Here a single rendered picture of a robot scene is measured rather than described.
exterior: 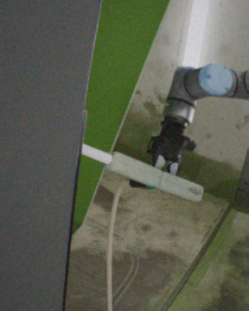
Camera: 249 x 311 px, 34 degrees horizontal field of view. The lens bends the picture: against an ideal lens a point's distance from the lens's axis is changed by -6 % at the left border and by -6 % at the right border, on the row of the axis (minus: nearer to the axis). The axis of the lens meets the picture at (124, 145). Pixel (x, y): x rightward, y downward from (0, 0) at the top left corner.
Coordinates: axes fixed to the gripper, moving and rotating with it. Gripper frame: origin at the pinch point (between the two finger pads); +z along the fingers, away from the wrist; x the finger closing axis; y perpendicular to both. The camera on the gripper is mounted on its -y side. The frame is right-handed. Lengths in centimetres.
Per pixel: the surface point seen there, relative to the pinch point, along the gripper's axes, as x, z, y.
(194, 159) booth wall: -115, -54, 143
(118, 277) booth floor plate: -45, 37, 79
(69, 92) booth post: 60, 14, -85
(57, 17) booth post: 62, 12, -87
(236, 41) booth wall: -90, -130, 96
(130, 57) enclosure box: 13.6, -38.5, 17.6
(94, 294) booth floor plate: -31, 47, 71
